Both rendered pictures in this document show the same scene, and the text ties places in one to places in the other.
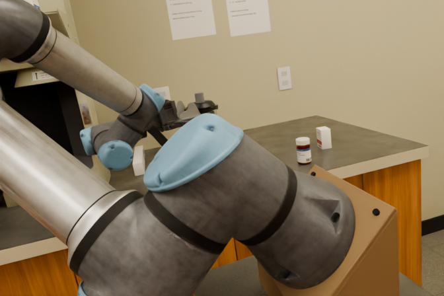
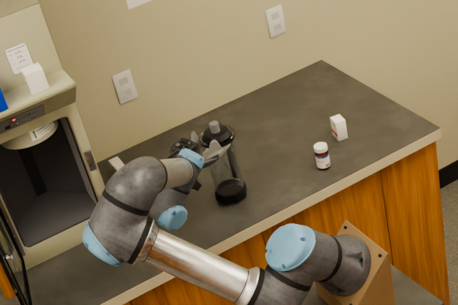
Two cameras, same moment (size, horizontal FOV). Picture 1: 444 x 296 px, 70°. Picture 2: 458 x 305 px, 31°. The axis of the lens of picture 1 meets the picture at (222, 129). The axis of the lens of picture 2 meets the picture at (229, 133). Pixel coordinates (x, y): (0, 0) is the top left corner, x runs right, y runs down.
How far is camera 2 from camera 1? 1.61 m
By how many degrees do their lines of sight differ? 20
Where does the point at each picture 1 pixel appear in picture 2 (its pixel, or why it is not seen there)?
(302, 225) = (346, 269)
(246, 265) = not seen: hidden behind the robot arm
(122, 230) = (267, 291)
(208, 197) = (306, 269)
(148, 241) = (282, 293)
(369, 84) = (386, 0)
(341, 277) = (366, 288)
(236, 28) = not seen: outside the picture
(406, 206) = (424, 184)
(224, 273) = not seen: hidden behind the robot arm
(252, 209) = (324, 269)
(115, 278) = not seen: outside the picture
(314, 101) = (316, 40)
